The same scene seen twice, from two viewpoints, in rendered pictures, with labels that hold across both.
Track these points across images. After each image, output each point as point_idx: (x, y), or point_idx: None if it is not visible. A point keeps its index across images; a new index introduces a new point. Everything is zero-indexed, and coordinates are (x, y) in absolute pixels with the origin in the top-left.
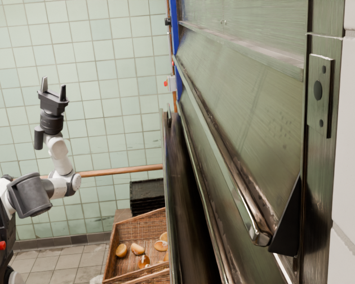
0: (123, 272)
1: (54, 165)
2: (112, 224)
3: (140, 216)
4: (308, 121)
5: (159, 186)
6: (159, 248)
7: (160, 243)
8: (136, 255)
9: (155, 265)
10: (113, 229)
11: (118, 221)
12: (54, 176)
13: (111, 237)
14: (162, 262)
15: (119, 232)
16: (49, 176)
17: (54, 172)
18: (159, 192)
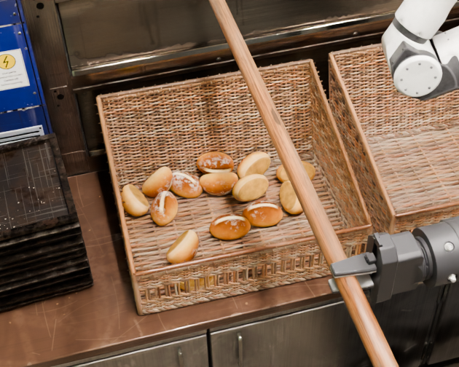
0: (259, 266)
1: (449, 12)
2: (33, 363)
3: (122, 207)
4: None
5: None
6: (176, 208)
7: (170, 199)
8: (194, 258)
9: (336, 124)
10: (65, 352)
11: (15, 354)
12: (433, 52)
13: (108, 344)
14: (331, 111)
15: (81, 330)
16: (436, 60)
17: (422, 48)
18: (28, 168)
